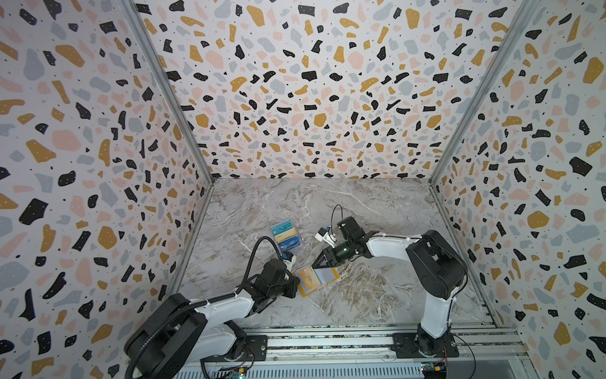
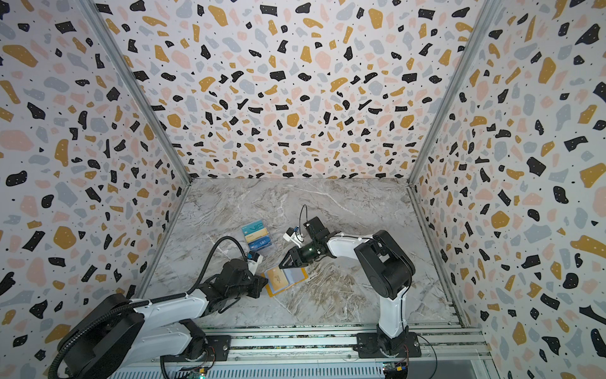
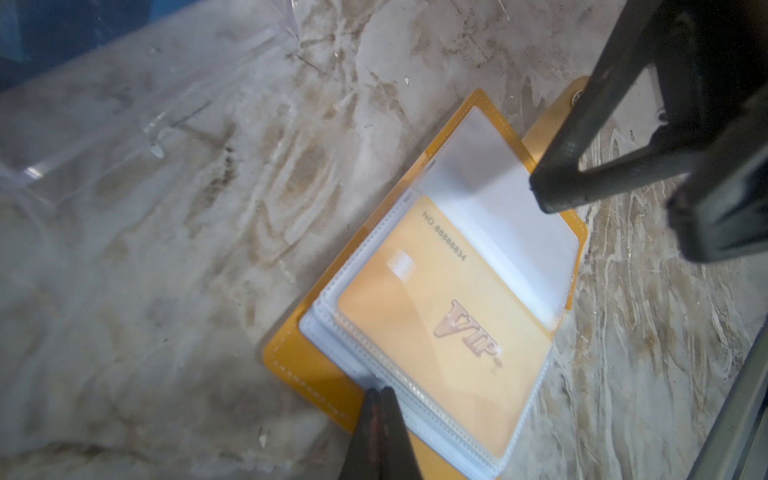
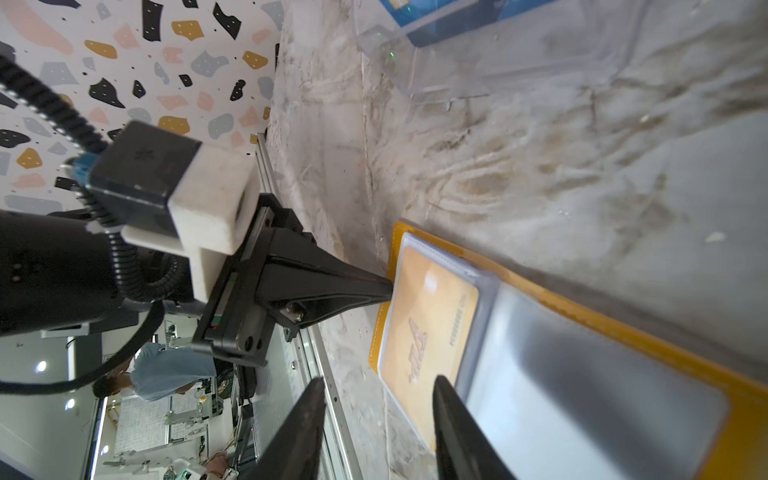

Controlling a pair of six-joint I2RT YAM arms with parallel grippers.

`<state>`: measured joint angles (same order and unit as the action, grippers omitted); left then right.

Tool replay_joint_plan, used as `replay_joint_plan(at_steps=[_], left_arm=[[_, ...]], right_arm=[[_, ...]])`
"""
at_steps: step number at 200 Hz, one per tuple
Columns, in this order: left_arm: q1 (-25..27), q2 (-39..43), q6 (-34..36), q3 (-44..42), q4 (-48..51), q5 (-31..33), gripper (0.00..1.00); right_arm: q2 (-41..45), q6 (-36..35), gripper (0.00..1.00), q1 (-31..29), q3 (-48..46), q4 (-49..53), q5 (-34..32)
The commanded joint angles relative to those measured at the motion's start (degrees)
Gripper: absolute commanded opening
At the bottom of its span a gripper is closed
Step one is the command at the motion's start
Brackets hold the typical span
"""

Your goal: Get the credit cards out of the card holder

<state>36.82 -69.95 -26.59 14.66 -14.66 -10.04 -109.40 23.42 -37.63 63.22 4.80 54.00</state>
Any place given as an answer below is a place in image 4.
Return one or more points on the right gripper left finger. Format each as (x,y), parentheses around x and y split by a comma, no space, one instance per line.
(295,450)

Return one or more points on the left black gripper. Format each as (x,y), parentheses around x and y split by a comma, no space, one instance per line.
(285,273)

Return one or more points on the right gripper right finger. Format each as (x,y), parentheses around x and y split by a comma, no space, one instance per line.
(462,450)

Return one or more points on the yellow leather card holder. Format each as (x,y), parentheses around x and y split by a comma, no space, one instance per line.
(563,392)

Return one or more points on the gold card from holder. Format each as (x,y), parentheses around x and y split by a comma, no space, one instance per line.
(426,331)

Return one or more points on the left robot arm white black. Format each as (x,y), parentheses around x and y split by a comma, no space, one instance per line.
(56,275)

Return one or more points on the blue VIP card in stand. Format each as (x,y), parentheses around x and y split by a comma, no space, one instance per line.
(453,19)

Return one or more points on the person in blue shirt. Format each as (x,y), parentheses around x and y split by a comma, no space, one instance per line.
(155,372)

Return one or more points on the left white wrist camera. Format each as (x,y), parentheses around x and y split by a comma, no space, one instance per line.
(172,208)

